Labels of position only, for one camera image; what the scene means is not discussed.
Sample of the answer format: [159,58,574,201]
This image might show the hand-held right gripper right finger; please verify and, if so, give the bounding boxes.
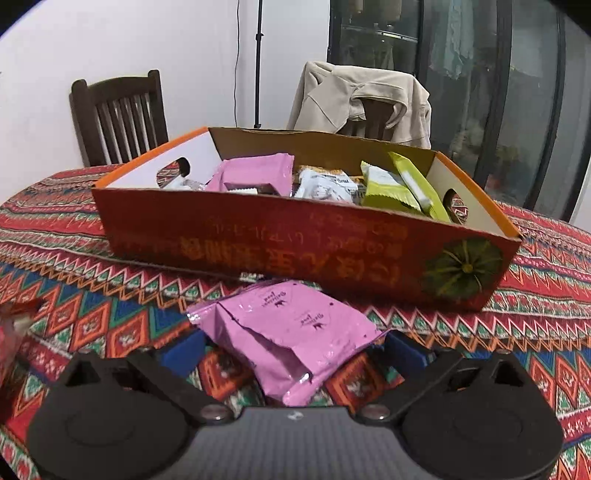
[358,331,527,424]

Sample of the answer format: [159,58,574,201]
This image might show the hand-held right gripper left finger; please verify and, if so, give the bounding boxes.
[60,330,232,425]

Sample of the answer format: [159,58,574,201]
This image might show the pink snack packet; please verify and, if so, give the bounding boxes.
[187,281,393,407]
[205,154,295,197]

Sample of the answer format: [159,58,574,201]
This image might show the orange cardboard box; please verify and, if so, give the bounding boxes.
[91,127,522,315]

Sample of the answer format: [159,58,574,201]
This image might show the green snack packet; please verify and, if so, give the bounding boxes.
[388,151,452,223]
[360,161,423,213]

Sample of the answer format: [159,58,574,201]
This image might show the small clear snack packet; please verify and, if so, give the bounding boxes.
[161,178,206,192]

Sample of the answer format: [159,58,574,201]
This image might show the red snack packet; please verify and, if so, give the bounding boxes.
[0,298,47,407]

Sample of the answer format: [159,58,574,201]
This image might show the white snack packet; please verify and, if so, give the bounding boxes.
[293,168,361,204]

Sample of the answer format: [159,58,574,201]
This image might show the yellow snack packet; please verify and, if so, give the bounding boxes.
[295,165,365,180]

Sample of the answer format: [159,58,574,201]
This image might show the dark wooden chair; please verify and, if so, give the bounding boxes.
[69,69,169,167]

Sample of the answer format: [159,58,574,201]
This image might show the wooden chair under jacket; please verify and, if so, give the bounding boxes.
[337,97,398,141]

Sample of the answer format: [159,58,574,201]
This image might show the beige jacket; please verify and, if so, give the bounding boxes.
[286,61,432,149]

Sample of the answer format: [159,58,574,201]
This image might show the black sliding glass door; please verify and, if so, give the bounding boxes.
[327,0,591,222]

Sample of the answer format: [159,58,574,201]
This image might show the hanging light blue shirt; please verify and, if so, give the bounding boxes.
[429,0,476,79]

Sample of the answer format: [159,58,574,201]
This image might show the black light cable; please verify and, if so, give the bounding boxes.
[233,0,242,127]

